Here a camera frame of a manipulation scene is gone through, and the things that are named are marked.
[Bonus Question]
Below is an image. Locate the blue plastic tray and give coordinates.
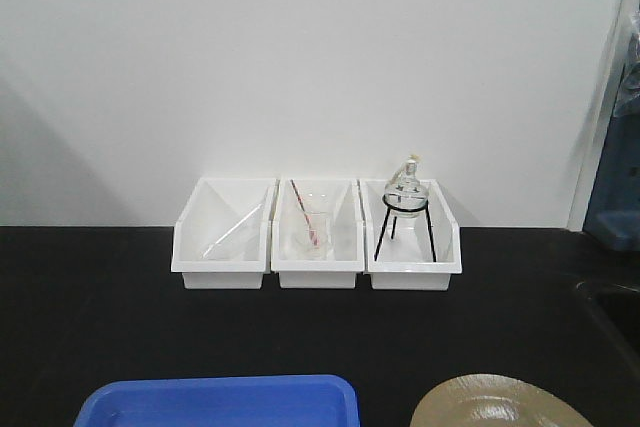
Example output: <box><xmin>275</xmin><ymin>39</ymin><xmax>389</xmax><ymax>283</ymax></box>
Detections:
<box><xmin>74</xmin><ymin>375</ymin><xmax>360</xmax><ymax>426</ymax></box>

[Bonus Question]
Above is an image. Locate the beige plate with black rim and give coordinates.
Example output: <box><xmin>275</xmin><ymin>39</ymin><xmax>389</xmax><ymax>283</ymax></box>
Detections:
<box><xmin>410</xmin><ymin>374</ymin><xmax>590</xmax><ymax>426</ymax></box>

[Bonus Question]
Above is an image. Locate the blue cabinet at right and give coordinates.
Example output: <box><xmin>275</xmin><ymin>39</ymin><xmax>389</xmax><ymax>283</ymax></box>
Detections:
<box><xmin>584</xmin><ymin>6</ymin><xmax>639</xmax><ymax>252</ymax></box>

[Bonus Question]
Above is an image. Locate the red striped stirring rod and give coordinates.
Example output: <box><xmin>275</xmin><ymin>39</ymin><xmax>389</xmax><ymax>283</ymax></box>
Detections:
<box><xmin>290</xmin><ymin>179</ymin><xmax>320</xmax><ymax>248</ymax></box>

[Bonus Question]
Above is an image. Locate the middle white storage bin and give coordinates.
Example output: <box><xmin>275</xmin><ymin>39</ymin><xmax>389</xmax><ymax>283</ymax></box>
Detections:
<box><xmin>271</xmin><ymin>178</ymin><xmax>365</xmax><ymax>289</ymax></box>

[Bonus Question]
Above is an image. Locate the white storage bin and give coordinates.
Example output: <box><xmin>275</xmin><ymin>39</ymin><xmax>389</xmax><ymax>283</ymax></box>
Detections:
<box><xmin>271</xmin><ymin>178</ymin><xmax>365</xmax><ymax>289</ymax></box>
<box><xmin>171</xmin><ymin>178</ymin><xmax>277</xmax><ymax>290</ymax></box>
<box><xmin>359</xmin><ymin>179</ymin><xmax>462</xmax><ymax>291</ymax></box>

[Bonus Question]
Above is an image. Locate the glass beaker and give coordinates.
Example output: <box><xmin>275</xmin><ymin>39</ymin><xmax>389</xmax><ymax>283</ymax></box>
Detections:
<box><xmin>294</xmin><ymin>212</ymin><xmax>330</xmax><ymax>260</ymax></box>

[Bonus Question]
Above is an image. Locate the glass alcohol lamp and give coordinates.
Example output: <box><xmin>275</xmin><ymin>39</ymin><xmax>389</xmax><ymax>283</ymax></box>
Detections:
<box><xmin>383</xmin><ymin>155</ymin><xmax>428</xmax><ymax>218</ymax></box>

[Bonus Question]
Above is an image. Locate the right white storage bin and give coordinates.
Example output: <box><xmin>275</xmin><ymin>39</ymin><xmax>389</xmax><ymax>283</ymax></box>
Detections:
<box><xmin>359</xmin><ymin>179</ymin><xmax>462</xmax><ymax>291</ymax></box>

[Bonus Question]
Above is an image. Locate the glass funnel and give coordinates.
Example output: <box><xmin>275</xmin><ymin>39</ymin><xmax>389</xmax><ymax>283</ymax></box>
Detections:
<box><xmin>200</xmin><ymin>203</ymin><xmax>263</xmax><ymax>261</ymax></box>

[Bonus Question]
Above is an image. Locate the black tripod stand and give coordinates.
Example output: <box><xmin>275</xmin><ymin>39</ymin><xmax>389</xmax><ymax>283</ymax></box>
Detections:
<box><xmin>372</xmin><ymin>190</ymin><xmax>438</xmax><ymax>264</ymax></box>

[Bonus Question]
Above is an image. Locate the left white storage bin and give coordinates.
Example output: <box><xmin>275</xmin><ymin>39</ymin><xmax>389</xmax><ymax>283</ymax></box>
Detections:
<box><xmin>171</xmin><ymin>178</ymin><xmax>277</xmax><ymax>290</ymax></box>

